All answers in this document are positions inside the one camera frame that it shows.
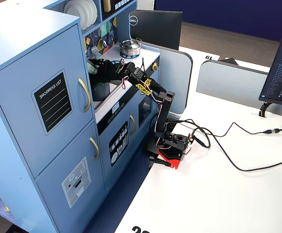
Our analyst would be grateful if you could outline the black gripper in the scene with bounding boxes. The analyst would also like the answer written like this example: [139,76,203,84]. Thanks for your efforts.
[89,59,136,85]

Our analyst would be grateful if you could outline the metal slotted spatula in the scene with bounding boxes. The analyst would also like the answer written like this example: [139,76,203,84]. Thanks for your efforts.
[90,36,99,59]

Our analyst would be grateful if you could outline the gray toy sink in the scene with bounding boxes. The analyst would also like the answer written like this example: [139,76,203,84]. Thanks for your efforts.
[92,77,132,111]

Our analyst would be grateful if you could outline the gray plastic pot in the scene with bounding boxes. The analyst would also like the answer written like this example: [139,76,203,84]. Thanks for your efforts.
[92,82,111,102]

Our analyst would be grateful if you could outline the metal ladle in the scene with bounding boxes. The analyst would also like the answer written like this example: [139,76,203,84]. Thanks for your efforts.
[99,30,107,48]

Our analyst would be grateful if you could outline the steel pot with lid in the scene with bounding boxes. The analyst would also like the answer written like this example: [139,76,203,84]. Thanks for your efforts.
[119,38,142,56]

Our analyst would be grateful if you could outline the black shopping list board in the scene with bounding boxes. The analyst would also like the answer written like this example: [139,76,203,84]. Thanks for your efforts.
[31,69,73,136]

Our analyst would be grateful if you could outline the white toy plate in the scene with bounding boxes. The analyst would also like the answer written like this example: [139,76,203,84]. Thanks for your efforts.
[84,0,95,27]
[63,0,91,31]

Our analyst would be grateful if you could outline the dark microwave door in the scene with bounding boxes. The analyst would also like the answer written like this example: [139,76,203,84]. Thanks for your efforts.
[102,0,137,21]

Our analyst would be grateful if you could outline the black dell monitor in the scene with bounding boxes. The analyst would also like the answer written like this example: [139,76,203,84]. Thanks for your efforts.
[128,9,183,51]

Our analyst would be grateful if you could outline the gray desk partition tall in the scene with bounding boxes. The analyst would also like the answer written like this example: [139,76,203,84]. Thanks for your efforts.
[130,38,194,115]

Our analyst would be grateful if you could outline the dishwasher rack decal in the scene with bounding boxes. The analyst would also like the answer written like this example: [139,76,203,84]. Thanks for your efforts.
[108,121,129,167]

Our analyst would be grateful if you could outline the blue toy kitchen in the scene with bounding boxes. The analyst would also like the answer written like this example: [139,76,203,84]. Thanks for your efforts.
[0,0,161,233]

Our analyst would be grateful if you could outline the blue dishwasher door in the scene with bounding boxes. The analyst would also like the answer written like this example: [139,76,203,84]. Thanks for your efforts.
[98,97,141,192]

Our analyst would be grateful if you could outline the large blue fridge door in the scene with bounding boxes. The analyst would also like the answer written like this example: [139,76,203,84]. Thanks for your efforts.
[0,23,95,180]

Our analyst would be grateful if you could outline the black table clamp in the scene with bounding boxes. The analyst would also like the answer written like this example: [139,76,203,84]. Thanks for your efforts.
[149,156,173,167]

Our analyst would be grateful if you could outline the small blue fridge door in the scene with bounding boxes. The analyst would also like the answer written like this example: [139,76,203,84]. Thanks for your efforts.
[35,120,107,233]

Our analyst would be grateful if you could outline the gray water dispenser panel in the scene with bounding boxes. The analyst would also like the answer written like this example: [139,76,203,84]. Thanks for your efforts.
[61,156,92,209]

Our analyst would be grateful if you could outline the gray desk partition low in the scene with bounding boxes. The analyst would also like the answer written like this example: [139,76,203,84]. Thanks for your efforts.
[195,59,282,121]

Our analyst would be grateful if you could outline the black number sticker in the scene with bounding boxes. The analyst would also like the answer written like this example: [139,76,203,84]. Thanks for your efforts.
[131,225,152,233]

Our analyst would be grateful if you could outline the blue burner ring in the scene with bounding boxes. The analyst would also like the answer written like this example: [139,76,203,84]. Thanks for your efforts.
[119,51,140,59]

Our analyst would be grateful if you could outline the long gold fridge handle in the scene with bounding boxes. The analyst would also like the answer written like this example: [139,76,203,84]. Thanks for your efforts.
[78,77,92,113]

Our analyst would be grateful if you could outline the gold dishwasher door handle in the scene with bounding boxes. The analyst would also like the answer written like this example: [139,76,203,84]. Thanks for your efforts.
[129,115,137,135]

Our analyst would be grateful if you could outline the red white servo wires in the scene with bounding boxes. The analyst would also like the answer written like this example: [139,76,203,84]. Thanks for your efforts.
[152,92,167,149]

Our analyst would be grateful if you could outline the short gold fridge handle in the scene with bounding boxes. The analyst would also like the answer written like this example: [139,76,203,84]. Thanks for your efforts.
[89,137,100,161]

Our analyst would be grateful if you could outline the red robot base mount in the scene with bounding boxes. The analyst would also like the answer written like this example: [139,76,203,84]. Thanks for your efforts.
[157,147,182,170]

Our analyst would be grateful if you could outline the short looped black cable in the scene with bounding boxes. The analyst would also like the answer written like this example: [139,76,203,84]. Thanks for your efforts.
[193,134,212,149]

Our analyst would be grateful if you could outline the thick black cable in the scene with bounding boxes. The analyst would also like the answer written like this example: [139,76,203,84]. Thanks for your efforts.
[192,126,282,172]

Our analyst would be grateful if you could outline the thin black usb cable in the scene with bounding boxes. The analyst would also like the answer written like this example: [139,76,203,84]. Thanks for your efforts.
[177,118,282,138]

